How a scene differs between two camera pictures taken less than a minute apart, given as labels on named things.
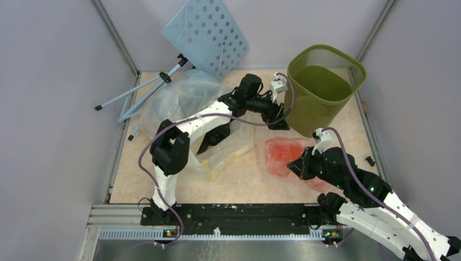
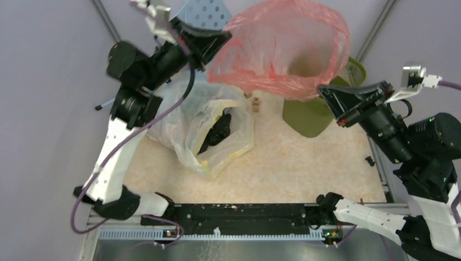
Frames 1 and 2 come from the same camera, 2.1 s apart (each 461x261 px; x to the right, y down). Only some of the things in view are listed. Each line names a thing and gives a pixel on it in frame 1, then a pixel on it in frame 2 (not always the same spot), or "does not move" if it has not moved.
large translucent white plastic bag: (179, 93) does not move
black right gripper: (300, 166) to (341, 99)
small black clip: (370, 161) does not move
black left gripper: (274, 116) to (210, 42)
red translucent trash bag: (280, 151) to (288, 47)
